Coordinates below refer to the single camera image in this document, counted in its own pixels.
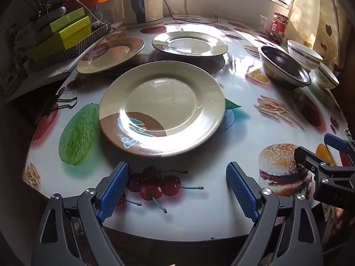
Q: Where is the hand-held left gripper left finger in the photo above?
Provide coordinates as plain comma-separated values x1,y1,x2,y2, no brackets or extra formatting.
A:
31,161,131,266

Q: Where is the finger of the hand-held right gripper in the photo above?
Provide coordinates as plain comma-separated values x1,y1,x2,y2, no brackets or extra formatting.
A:
294,146,355,209
324,133,355,157

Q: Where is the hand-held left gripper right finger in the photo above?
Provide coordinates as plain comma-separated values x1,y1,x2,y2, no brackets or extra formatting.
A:
225,161,324,266

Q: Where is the small white bowl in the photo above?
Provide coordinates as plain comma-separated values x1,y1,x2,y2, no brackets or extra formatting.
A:
309,62,339,90

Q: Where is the stainless steel bowl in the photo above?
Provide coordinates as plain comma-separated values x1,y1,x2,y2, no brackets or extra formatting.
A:
258,45,312,90

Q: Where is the large white bowl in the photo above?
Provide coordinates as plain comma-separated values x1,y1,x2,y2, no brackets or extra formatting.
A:
287,40,324,70

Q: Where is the beige and brown plate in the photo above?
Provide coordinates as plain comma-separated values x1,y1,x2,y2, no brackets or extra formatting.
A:
152,31,228,57
76,37,145,75
99,61,226,158

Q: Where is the food-print tablecloth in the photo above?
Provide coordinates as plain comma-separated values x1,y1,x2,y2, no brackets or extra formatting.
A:
22,14,355,241

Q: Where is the black binder clip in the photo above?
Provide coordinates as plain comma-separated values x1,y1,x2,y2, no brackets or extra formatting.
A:
41,94,79,117

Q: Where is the red-lidded glass jar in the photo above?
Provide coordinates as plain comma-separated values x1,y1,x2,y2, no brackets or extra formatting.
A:
270,12,289,43

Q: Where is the white side shelf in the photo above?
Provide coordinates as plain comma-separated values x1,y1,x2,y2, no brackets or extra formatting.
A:
3,25,122,103

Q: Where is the cream heart-print curtain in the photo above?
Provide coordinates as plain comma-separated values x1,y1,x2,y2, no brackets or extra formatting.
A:
288,0,350,70

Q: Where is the zigzag patterned box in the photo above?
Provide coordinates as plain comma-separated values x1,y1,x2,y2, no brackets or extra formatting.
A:
25,22,111,72

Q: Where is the thick green box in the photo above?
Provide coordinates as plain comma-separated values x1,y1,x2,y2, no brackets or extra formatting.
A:
30,16,93,61

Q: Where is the thin green box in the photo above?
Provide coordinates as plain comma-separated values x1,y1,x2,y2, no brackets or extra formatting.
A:
48,7,86,33

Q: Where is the cream electric kettle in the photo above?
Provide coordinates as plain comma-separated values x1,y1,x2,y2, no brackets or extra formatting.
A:
124,0,164,28

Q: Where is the thin white cable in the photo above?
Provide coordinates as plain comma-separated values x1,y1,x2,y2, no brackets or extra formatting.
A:
64,0,100,25

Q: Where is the black cable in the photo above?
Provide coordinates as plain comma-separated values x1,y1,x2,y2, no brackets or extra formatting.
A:
159,0,218,24

